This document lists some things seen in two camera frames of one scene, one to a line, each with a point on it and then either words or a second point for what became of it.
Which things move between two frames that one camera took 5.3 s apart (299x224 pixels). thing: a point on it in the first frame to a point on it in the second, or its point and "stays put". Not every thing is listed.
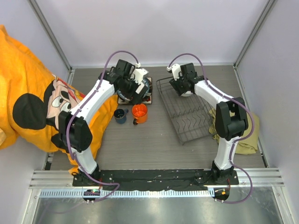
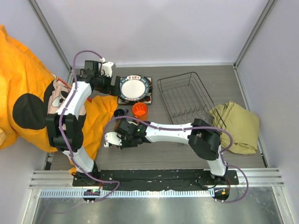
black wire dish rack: x=189 y=115 stays put
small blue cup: x=120 y=116 stays put
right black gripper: x=175 y=85 to x=124 y=144
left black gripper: x=134 y=96 to x=113 y=90
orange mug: x=139 y=111 stays put
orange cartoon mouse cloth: x=32 y=96 stays put
